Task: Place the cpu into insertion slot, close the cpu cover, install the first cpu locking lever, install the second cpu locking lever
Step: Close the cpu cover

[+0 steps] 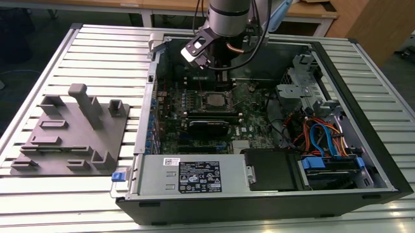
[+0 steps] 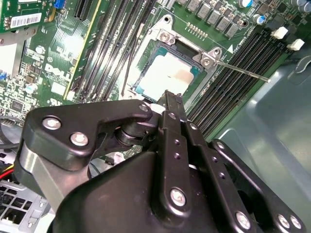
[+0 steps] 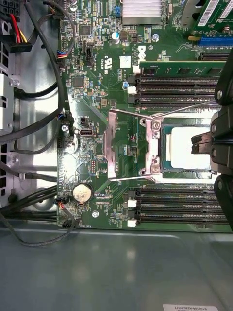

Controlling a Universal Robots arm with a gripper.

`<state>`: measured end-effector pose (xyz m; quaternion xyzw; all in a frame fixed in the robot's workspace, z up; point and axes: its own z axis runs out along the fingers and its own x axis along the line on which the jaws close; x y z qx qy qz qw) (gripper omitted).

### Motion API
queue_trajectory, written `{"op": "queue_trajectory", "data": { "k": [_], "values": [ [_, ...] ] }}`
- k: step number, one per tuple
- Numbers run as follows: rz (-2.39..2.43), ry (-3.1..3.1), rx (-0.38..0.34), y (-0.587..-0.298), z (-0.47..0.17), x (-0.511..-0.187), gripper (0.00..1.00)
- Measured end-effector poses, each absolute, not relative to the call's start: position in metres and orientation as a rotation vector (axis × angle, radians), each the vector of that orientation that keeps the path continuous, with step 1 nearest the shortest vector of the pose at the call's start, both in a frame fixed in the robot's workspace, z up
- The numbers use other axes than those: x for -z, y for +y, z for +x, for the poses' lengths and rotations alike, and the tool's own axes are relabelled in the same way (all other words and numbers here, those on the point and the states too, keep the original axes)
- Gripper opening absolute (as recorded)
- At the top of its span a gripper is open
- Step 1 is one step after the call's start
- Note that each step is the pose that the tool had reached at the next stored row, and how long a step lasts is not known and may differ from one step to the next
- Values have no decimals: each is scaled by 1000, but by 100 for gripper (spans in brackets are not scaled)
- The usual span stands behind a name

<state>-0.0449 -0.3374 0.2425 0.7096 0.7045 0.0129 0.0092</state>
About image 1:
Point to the grey parts rack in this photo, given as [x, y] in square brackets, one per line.
[80, 136]

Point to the blue case latch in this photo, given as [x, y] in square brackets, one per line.
[117, 177]

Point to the silver chipset heatsink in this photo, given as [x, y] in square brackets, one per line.
[241, 145]

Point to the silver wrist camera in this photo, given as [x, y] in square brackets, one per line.
[193, 51]

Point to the silver CPU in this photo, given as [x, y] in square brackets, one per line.
[216, 99]

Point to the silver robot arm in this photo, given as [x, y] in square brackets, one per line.
[226, 17]

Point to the metal drive cage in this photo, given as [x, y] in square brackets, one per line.
[290, 94]

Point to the black expansion slot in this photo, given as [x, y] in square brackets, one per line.
[200, 151]

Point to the black graphics card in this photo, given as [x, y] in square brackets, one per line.
[206, 128]

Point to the wooden desk white frame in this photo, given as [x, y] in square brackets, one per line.
[64, 2]
[311, 12]

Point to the metal locking lever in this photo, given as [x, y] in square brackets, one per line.
[241, 102]

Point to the CPU socket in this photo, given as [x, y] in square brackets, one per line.
[204, 107]

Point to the green motherboard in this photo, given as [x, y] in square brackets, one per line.
[256, 123]

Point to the black PC case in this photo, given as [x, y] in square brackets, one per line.
[226, 211]

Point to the silver power supply unit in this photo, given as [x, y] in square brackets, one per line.
[154, 170]

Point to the wooden cabinet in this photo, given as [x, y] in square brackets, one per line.
[372, 24]

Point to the grey case latch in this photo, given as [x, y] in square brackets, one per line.
[153, 41]

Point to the black plastic shroud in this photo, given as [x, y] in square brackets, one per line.
[272, 170]

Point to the hard disk in blue carrier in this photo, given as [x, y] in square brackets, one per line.
[312, 163]

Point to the RAM stick with label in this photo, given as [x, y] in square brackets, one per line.
[206, 83]

